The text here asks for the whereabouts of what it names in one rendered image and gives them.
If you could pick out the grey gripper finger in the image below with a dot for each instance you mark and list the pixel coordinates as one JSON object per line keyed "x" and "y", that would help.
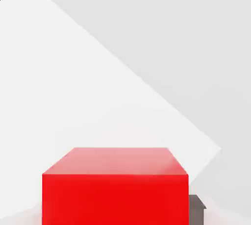
{"x": 196, "y": 211}

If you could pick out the small red cube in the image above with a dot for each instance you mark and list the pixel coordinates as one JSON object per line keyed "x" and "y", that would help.
{"x": 115, "y": 197}

